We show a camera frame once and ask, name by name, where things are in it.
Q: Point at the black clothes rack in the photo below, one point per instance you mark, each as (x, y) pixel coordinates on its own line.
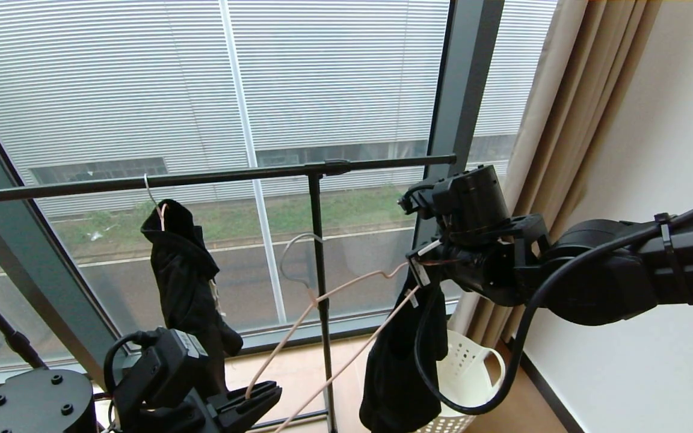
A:
(202, 176)

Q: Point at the white laundry basket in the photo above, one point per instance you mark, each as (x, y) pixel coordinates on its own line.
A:
(467, 367)

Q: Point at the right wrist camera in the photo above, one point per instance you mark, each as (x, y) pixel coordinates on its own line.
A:
(421, 201)

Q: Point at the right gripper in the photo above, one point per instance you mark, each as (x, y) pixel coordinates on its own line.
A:
(479, 270)

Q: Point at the window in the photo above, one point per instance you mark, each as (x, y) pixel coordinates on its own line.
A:
(461, 90)

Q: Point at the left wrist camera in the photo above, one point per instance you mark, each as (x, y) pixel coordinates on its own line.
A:
(166, 367)

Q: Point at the pink clothes hanger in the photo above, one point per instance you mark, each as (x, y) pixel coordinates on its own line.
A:
(313, 296)
(149, 192)

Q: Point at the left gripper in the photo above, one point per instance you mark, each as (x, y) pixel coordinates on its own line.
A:
(178, 418)

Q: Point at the black shorts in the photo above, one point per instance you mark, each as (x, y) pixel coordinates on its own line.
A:
(184, 282)

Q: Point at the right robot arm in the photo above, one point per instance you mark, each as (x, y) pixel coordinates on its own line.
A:
(611, 270)

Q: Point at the beige curtain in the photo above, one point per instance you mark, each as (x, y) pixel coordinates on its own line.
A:
(575, 90)

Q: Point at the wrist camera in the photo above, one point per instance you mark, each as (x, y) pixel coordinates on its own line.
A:
(166, 367)
(421, 201)

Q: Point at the black garment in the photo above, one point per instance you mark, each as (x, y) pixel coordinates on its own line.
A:
(394, 373)

